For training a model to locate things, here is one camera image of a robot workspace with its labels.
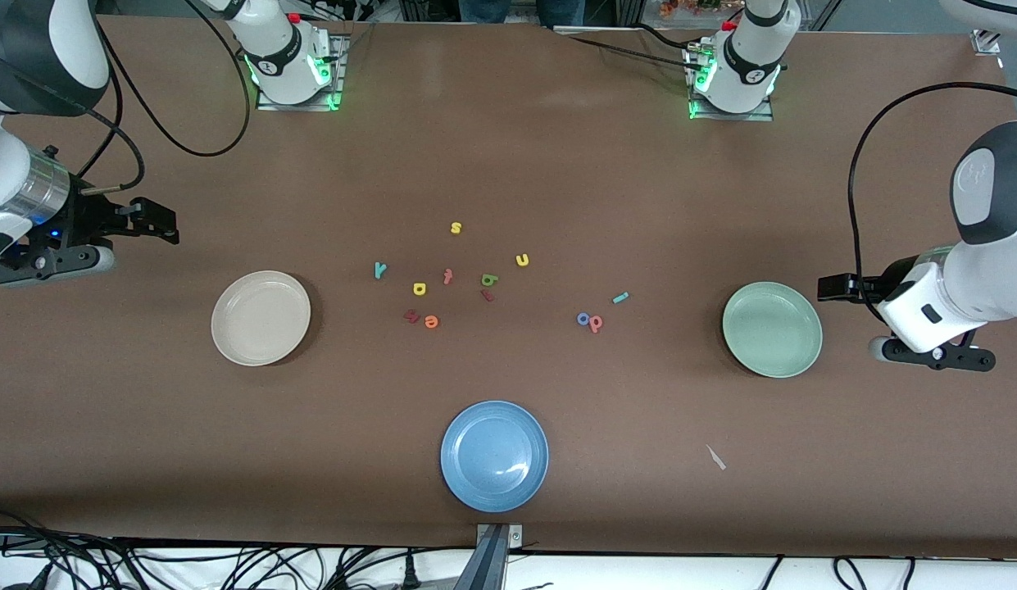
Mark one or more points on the red letter p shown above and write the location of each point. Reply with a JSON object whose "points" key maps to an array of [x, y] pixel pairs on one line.
{"points": [[596, 323]]}

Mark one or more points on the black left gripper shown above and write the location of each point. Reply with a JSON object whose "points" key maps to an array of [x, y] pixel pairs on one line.
{"points": [[873, 288]]}

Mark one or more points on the beige brown plate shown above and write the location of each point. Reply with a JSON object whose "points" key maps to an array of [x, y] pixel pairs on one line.
{"points": [[261, 318]]}

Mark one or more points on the grey camera mount pole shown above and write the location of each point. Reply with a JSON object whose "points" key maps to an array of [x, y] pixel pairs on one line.
{"points": [[485, 569]]}

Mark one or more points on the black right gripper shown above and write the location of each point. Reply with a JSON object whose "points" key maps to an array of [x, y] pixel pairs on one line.
{"points": [[88, 223]]}

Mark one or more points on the aluminium table corner bracket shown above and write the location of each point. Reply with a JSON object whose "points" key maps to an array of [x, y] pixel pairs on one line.
{"points": [[985, 41]]}

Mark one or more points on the person in blue jeans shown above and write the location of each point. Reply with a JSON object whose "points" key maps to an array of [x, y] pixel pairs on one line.
{"points": [[483, 10]]}

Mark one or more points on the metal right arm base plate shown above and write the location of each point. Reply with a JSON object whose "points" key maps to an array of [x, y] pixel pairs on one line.
{"points": [[266, 107]]}

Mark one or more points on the blue plate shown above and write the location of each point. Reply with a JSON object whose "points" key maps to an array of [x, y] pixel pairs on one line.
{"points": [[494, 456]]}

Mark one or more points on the white paper scrap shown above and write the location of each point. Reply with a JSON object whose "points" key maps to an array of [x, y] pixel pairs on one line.
{"points": [[715, 457]]}

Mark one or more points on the brown table cover sheet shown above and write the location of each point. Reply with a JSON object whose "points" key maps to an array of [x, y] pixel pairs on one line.
{"points": [[606, 393]]}

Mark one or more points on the black power plug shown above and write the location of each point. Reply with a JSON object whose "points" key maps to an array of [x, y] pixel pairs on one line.
{"points": [[410, 574]]}

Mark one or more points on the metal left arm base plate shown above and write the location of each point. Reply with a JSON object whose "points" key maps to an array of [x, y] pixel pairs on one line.
{"points": [[713, 116]]}

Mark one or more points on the silver camera mount bracket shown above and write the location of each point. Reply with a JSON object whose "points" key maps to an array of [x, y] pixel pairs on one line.
{"points": [[515, 537]]}

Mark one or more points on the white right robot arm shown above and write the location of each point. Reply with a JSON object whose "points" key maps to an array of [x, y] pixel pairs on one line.
{"points": [[33, 49]]}

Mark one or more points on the orange decorative object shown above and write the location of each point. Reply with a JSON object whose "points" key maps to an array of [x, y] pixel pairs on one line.
{"points": [[680, 8]]}

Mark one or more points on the light green plate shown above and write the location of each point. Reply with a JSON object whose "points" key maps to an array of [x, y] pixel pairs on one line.
{"points": [[772, 329]]}

